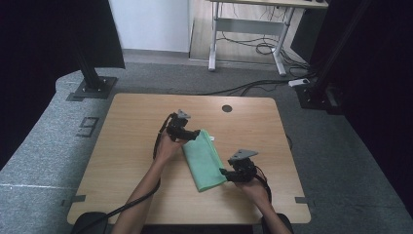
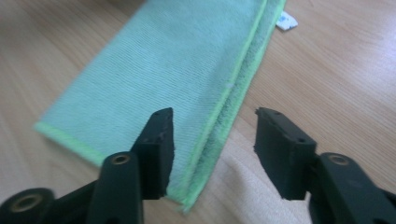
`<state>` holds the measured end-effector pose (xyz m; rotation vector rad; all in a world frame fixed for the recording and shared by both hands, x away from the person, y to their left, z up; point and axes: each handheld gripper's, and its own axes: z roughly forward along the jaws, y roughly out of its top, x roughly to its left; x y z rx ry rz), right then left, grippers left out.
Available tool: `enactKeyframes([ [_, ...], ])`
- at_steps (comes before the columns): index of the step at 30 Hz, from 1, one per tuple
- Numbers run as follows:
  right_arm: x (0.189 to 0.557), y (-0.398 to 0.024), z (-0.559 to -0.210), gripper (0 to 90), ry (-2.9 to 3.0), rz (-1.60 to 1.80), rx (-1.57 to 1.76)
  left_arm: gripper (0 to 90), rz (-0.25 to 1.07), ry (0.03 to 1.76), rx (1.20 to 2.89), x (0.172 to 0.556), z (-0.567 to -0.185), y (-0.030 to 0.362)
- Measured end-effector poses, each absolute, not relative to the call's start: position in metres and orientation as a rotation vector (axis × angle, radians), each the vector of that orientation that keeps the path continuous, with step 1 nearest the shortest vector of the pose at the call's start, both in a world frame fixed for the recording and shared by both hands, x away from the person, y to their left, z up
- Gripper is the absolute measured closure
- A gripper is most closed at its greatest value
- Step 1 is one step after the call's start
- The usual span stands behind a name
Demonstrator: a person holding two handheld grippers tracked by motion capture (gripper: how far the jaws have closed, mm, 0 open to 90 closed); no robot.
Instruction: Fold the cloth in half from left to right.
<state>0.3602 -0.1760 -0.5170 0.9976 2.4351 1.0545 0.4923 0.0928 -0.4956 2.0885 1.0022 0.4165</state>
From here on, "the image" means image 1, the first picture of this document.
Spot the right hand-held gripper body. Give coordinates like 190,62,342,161
227,148,261,183

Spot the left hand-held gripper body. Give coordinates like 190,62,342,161
165,109,196,142

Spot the green towel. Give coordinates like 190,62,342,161
181,129,228,193

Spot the person's left hand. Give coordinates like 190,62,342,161
155,130,188,165

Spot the person's right hand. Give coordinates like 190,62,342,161
234,176,271,209

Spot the black chair armrest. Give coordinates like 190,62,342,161
70,211,113,234
260,213,295,234

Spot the grey tape strip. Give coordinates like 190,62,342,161
294,196,316,206
60,194,87,208
65,92,86,102

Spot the grey tape number mark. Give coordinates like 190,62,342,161
75,116,100,138

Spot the black metal stand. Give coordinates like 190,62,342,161
72,32,119,100
295,0,373,115

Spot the white power strip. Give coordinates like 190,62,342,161
287,77,311,88

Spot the black computer case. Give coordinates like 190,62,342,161
290,8,322,62

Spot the black curtain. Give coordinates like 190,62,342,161
0,0,126,170
308,0,413,218

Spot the right hand-held gripper black cable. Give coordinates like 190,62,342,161
254,165,273,204

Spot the hand-held gripper black cable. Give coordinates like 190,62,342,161
69,111,178,234
254,165,273,204

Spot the black floor cable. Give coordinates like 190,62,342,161
198,78,293,97

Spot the left hand-held gripper black cable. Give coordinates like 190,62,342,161
69,111,178,234

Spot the coiled black cable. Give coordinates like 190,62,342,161
254,40,310,71

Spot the white metal desk frame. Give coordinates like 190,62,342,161
207,0,329,77

